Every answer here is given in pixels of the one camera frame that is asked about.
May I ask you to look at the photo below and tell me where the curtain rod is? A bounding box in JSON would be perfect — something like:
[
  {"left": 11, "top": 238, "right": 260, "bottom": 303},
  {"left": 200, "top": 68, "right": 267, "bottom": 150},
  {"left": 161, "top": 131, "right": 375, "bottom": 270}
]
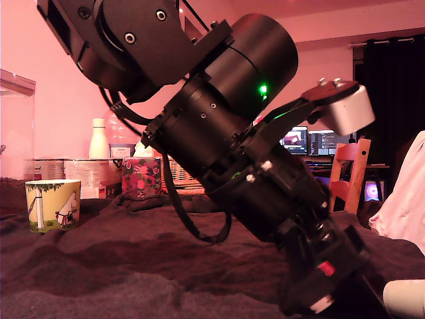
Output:
[{"left": 350, "top": 35, "right": 425, "bottom": 48}]

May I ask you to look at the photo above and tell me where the dark fleece table cloth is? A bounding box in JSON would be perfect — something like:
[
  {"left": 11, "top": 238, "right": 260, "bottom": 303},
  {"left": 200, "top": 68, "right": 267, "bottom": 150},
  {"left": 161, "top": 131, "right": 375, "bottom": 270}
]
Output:
[{"left": 0, "top": 177, "right": 425, "bottom": 319}]

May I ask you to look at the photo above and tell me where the white insulated bottle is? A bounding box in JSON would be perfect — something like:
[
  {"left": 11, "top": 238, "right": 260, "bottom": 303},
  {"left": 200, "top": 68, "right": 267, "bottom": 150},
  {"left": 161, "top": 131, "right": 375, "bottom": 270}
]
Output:
[{"left": 88, "top": 118, "right": 110, "bottom": 160}]

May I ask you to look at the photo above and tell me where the pale pink hanging garment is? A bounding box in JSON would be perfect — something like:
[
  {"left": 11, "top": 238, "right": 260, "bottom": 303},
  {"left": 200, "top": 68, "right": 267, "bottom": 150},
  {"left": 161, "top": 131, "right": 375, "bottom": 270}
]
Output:
[{"left": 369, "top": 130, "right": 425, "bottom": 257}]

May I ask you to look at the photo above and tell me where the computer case with glowing fan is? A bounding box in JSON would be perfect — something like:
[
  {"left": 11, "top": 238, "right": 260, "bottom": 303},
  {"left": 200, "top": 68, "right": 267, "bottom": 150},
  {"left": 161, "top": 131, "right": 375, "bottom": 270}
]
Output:
[{"left": 365, "top": 179, "right": 386, "bottom": 203}]

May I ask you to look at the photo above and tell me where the monitor showing video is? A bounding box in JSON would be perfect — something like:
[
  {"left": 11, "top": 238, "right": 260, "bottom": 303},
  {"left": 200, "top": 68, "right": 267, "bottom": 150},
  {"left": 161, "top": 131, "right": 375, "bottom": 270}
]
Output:
[{"left": 280, "top": 125, "right": 309, "bottom": 156}]

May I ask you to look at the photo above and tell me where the cream white coffee capsule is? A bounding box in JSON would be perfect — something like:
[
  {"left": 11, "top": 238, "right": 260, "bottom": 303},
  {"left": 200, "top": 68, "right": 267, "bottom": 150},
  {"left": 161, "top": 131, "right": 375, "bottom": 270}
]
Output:
[{"left": 383, "top": 278, "right": 425, "bottom": 319}]

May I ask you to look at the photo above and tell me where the white tissue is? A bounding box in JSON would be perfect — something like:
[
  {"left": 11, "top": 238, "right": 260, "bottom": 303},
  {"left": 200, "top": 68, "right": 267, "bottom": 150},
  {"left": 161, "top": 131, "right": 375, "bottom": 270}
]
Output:
[{"left": 133, "top": 141, "right": 155, "bottom": 158}]

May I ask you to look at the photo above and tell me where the wicker basket with handle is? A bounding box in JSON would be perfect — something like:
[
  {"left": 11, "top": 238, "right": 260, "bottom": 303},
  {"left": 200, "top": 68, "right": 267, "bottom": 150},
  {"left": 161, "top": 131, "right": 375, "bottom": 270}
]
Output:
[{"left": 161, "top": 154, "right": 205, "bottom": 191}]

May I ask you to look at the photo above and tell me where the large clear water bottle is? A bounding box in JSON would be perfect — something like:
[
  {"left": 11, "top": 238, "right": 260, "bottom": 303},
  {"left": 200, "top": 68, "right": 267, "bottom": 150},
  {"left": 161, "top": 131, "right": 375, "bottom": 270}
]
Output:
[{"left": 105, "top": 108, "right": 140, "bottom": 158}]

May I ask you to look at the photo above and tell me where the wooden chair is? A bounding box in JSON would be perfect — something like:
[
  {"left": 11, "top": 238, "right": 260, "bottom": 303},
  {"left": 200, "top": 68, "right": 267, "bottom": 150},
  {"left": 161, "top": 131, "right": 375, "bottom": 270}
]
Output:
[{"left": 327, "top": 138, "right": 372, "bottom": 215}]

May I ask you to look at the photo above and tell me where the small printed cardboard box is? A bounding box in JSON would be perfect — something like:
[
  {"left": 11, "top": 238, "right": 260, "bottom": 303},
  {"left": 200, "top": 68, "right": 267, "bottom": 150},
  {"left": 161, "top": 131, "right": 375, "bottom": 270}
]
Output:
[{"left": 25, "top": 158, "right": 66, "bottom": 182}]

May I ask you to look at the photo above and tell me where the large printed cardboard box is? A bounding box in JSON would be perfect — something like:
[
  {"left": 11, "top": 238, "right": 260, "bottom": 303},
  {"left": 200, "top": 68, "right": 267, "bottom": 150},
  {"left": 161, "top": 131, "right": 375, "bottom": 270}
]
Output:
[{"left": 64, "top": 158, "right": 124, "bottom": 199}]

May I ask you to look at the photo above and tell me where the black curtain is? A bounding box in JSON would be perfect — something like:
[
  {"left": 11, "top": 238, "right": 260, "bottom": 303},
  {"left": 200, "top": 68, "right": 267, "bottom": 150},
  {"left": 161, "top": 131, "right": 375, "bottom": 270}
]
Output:
[{"left": 354, "top": 35, "right": 425, "bottom": 200}]

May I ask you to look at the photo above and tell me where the monitor showing code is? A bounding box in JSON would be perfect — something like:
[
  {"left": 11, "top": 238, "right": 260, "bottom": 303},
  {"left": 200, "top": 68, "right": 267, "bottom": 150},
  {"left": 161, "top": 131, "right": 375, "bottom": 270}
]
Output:
[{"left": 308, "top": 129, "right": 359, "bottom": 157}]

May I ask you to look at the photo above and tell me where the black cable bundle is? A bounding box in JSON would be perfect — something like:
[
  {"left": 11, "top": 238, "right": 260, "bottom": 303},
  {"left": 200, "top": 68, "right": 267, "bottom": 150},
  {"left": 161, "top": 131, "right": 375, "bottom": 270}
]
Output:
[{"left": 98, "top": 84, "right": 153, "bottom": 137}]

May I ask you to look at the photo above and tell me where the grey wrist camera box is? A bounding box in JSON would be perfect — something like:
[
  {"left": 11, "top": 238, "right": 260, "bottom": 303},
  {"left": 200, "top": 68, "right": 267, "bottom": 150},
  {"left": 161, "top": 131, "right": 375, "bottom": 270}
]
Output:
[{"left": 265, "top": 78, "right": 377, "bottom": 136}]

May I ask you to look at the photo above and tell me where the floral tissue box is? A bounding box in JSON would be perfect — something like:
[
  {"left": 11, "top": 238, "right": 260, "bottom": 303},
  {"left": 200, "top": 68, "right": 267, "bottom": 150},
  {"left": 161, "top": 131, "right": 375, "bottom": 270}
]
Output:
[{"left": 122, "top": 157, "right": 163, "bottom": 199}]

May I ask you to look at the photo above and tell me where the wooden desk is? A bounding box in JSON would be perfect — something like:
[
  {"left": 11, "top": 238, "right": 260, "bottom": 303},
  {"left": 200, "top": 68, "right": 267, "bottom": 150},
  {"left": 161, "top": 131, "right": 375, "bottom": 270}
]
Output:
[{"left": 305, "top": 161, "right": 391, "bottom": 177}]

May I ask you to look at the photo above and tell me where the yellow illustrated cartoon mug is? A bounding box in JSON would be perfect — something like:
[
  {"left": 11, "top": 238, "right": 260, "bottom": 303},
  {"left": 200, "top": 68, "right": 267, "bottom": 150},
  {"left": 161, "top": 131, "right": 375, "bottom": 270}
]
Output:
[{"left": 25, "top": 179, "right": 82, "bottom": 234}]

